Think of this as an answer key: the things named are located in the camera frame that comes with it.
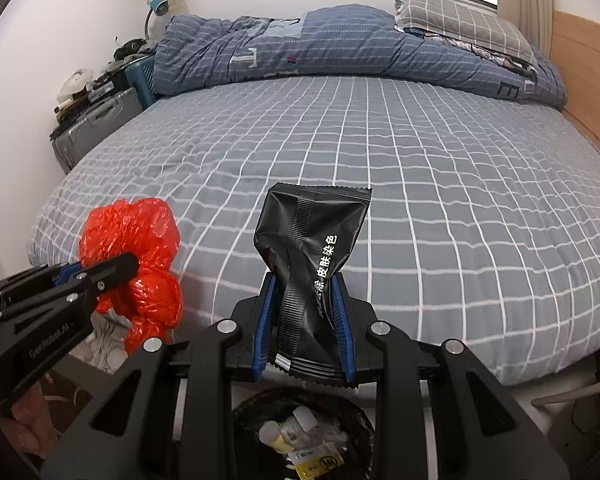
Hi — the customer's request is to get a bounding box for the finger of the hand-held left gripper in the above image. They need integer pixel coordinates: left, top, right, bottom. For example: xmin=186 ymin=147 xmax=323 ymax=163
xmin=0 ymin=252 xmax=142 ymax=322
xmin=0 ymin=261 xmax=89 ymax=302

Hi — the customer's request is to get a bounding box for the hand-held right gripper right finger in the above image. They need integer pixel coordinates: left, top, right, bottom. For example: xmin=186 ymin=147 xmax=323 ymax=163
xmin=330 ymin=274 xmax=571 ymax=480

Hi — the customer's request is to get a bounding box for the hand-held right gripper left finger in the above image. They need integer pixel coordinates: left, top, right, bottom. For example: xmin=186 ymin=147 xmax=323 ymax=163
xmin=40 ymin=272 xmax=278 ymax=480

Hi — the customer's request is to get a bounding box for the red plastic bag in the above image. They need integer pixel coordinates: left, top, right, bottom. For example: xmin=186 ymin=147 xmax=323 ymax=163
xmin=78 ymin=197 xmax=184 ymax=356

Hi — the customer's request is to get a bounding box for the black trash bin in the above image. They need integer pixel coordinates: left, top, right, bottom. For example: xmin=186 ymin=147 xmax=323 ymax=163
xmin=231 ymin=385 xmax=377 ymax=480

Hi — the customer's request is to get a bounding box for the black packet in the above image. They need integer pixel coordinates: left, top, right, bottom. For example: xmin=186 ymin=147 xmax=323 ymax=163
xmin=253 ymin=183 xmax=373 ymax=387

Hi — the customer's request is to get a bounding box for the cream yellow cup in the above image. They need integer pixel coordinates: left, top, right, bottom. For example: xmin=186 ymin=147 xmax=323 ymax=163
xmin=258 ymin=420 xmax=287 ymax=454

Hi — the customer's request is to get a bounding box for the person's left hand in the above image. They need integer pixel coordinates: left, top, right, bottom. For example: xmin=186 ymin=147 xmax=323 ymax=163
xmin=0 ymin=381 xmax=62 ymax=459

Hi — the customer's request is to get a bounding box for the grey suitcase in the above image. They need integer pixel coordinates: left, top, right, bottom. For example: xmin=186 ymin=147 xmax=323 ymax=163
xmin=49 ymin=87 xmax=146 ymax=174

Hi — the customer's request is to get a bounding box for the bed with grey checked sheet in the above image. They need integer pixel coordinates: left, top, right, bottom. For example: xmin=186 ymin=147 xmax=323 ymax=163
xmin=27 ymin=75 xmax=600 ymax=387

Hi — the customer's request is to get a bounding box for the teal suitcase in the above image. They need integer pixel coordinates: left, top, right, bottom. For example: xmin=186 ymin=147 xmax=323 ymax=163
xmin=124 ymin=54 xmax=157 ymax=112

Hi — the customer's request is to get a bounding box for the dark clutter pile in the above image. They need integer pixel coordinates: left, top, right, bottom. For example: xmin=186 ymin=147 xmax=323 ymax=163
xmin=113 ymin=37 xmax=149 ymax=61

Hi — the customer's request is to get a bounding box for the blue desk lamp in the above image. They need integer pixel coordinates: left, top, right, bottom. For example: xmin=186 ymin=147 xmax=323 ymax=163
xmin=144 ymin=0 xmax=170 ymax=44

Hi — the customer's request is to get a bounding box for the blue striped quilt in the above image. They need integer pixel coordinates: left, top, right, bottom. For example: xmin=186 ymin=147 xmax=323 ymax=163
xmin=152 ymin=3 xmax=567 ymax=109

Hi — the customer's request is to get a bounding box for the grey checked pillow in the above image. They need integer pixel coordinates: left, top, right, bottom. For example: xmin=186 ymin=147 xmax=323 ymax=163
xmin=394 ymin=0 xmax=539 ymax=69

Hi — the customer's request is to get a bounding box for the wooden headboard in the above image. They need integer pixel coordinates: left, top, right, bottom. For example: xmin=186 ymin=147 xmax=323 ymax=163
xmin=550 ymin=9 xmax=600 ymax=167

